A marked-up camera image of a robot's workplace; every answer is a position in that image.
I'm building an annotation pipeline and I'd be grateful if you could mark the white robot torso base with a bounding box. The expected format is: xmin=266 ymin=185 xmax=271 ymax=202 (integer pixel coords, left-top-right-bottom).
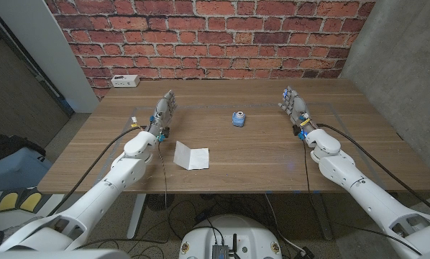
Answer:
xmin=178 ymin=214 xmax=283 ymax=259

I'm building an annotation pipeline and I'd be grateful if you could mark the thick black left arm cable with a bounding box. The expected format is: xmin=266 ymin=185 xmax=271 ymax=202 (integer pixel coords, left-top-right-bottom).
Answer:
xmin=47 ymin=124 xmax=146 ymax=217

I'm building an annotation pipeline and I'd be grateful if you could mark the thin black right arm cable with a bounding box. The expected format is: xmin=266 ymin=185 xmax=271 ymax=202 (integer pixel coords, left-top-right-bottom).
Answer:
xmin=301 ymin=139 xmax=423 ymax=256

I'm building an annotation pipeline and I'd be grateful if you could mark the red brick print backdrop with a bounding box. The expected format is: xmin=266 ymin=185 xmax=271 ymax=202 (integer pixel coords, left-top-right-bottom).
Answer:
xmin=45 ymin=0 xmax=377 ymax=100

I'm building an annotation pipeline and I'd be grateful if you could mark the blue plastic bin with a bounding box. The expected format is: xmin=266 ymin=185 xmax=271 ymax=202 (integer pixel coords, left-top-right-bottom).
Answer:
xmin=0 ymin=146 xmax=53 ymax=194

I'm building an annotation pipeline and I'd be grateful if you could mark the white table leg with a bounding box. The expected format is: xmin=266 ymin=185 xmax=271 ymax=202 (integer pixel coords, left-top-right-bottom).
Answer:
xmin=126 ymin=194 xmax=147 ymax=240

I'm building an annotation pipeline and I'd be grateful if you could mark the grey tape outline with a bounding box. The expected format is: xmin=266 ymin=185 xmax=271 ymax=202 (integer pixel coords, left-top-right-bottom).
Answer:
xmin=92 ymin=103 xmax=387 ymax=190

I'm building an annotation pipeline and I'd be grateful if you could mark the yellow black foot pedal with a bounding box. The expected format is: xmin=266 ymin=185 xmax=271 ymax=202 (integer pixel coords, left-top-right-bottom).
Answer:
xmin=0 ymin=192 xmax=21 ymax=213
xmin=19 ymin=188 xmax=47 ymax=213

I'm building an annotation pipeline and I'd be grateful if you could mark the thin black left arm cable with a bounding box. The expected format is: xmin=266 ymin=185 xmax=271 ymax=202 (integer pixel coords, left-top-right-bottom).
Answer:
xmin=157 ymin=140 xmax=169 ymax=212

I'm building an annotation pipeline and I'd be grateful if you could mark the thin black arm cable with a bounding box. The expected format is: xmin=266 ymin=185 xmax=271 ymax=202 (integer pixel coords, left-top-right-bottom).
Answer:
xmin=157 ymin=140 xmax=169 ymax=212
xmin=301 ymin=139 xmax=423 ymax=256

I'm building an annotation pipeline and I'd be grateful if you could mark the dark grey table leg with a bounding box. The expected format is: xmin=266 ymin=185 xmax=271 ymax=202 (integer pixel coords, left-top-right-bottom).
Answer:
xmin=310 ymin=194 xmax=334 ymax=241

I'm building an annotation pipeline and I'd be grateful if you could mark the white floor cable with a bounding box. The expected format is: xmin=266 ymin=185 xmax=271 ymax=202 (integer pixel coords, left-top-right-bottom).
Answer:
xmin=264 ymin=193 xmax=308 ymax=255

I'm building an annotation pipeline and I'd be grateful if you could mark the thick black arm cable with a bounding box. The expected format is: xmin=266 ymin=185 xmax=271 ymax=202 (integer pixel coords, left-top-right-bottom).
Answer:
xmin=47 ymin=124 xmax=146 ymax=217
xmin=316 ymin=123 xmax=430 ymax=219

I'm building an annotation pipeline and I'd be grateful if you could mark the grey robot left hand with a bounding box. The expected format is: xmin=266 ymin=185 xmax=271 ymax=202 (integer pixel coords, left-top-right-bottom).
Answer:
xmin=148 ymin=89 xmax=178 ymax=130

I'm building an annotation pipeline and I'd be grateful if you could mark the white paper shipping label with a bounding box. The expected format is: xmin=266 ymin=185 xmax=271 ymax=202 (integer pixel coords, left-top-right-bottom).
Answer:
xmin=173 ymin=140 xmax=210 ymax=171

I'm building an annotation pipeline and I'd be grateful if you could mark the grey electronics box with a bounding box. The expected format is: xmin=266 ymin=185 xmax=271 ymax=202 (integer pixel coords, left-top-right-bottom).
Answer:
xmin=211 ymin=244 xmax=230 ymax=259

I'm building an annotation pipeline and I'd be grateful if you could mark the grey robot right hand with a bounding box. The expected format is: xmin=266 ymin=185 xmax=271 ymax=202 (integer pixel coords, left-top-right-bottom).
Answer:
xmin=278 ymin=85 xmax=315 ymax=130

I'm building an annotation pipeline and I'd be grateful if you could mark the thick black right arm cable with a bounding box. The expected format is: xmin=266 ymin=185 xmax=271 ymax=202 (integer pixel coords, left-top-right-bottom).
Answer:
xmin=316 ymin=123 xmax=430 ymax=219

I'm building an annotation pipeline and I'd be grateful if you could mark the white power strip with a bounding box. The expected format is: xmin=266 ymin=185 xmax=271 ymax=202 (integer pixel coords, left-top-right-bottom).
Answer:
xmin=110 ymin=74 xmax=141 ymax=88

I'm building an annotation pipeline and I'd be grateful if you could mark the black round fan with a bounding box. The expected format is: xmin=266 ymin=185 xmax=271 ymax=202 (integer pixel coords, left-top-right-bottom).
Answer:
xmin=145 ymin=194 xmax=175 ymax=212

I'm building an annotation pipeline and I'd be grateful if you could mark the black bag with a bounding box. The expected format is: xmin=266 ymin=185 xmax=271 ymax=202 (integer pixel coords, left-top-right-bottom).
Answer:
xmin=0 ymin=134 xmax=47 ymax=167

